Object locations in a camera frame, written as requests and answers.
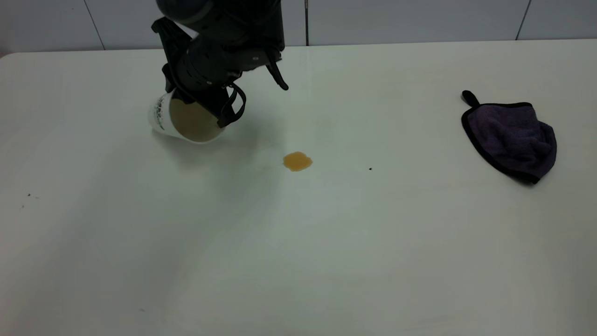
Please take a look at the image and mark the orange liquid spill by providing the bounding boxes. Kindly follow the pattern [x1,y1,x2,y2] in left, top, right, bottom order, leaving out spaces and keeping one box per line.
[283,152,313,172]

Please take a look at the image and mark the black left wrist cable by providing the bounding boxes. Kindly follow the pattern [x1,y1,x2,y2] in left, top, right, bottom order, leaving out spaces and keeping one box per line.
[217,83,247,128]

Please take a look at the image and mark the purple cloth with black trim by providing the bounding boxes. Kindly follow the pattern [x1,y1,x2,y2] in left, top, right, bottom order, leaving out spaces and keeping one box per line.
[461,90,557,185]

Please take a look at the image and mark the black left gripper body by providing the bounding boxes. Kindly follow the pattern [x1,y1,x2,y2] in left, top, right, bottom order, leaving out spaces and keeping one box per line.
[174,34,289,101]

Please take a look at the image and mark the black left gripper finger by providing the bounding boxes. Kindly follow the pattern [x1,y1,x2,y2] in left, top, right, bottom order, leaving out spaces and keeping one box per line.
[151,18,178,93]
[175,88,235,128]

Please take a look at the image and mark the white paper coffee cup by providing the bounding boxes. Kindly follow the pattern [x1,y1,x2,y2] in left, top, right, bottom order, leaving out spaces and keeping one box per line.
[148,90,228,143]

